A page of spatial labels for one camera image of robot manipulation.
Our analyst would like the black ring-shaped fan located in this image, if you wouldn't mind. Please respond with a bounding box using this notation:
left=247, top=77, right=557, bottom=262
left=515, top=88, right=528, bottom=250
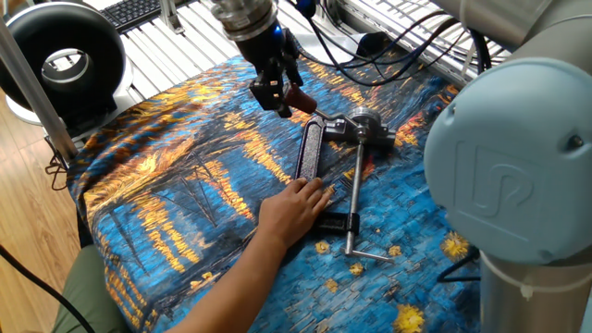
left=0, top=2, right=127, bottom=136

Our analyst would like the person's right forearm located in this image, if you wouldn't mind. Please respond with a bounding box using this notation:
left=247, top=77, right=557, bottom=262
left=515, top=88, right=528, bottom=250
left=168, top=229, right=289, bottom=333

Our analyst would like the blue and yellow painting tablecloth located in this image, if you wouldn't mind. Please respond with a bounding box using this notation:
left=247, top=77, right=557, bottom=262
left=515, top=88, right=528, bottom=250
left=67, top=30, right=483, bottom=333

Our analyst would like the green trousers leg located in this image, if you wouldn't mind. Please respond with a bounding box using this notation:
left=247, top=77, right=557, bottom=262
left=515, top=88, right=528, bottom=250
left=51, top=244, right=134, bottom=333

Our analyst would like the thin black hanging cable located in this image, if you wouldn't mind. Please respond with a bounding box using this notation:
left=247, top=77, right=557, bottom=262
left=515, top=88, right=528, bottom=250
left=44, top=137, right=69, bottom=191

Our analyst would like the person's right hand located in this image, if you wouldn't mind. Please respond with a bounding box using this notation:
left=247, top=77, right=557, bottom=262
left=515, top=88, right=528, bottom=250
left=257, top=177, right=333, bottom=252

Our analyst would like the black computer keyboard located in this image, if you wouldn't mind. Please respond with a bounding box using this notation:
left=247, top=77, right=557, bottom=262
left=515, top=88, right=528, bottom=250
left=99, top=0, right=200, bottom=34

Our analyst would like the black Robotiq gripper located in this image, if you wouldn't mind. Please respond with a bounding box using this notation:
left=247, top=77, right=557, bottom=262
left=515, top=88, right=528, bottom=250
left=234, top=25, right=305, bottom=119

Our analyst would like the black C-clamp with metal screw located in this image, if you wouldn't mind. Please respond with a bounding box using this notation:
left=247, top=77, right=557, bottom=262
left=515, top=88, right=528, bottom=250
left=294, top=106, right=398, bottom=264

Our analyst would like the black gripper cable bundle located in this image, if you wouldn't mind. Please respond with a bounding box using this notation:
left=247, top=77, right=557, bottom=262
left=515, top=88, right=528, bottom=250
left=286, top=0, right=492, bottom=89

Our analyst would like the black table edge cable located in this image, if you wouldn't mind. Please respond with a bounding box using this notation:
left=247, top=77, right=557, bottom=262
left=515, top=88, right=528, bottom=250
left=437, top=246, right=483, bottom=284

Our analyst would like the thick black floor cable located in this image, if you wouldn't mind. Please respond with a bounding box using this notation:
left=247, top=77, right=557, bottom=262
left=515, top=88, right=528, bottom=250
left=0, top=243, right=96, bottom=333

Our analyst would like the aluminium profile post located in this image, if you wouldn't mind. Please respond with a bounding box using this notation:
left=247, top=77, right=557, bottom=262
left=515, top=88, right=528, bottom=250
left=0, top=18, right=79, bottom=163

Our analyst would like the metal lever with red handle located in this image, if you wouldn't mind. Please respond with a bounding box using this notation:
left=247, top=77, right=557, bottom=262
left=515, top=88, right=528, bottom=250
left=282, top=82, right=367, bottom=136

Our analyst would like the aluminium angle bracket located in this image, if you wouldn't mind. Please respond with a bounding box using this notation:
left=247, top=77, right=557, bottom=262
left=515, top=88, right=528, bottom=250
left=159, top=0, right=186, bottom=34

